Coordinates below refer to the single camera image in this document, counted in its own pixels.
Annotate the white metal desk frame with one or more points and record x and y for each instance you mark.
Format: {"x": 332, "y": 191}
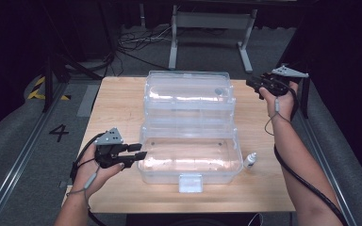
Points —
{"x": 212, "y": 20}

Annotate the clear plastic storage box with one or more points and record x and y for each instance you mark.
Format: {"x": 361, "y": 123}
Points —
{"x": 190, "y": 157}

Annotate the black metal stand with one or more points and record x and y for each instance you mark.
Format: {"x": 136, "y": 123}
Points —
{"x": 48, "y": 78}
{"x": 304, "y": 97}

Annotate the small white bottle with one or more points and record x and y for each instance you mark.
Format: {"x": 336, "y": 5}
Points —
{"x": 250, "y": 160}

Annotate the person's right hand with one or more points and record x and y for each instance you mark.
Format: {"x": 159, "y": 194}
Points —
{"x": 283, "y": 105}

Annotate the person's left hand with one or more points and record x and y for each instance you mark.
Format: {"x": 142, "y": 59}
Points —
{"x": 86, "y": 175}

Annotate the yellow and black floor tape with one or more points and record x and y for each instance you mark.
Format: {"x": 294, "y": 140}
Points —
{"x": 34, "y": 92}

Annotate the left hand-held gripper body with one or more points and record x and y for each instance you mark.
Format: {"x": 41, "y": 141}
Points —
{"x": 108, "y": 147}

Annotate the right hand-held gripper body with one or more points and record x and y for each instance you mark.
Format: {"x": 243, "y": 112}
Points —
{"x": 276, "y": 83}

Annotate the metal floor rail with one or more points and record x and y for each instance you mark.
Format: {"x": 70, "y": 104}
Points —
{"x": 15, "y": 166}
{"x": 323, "y": 150}

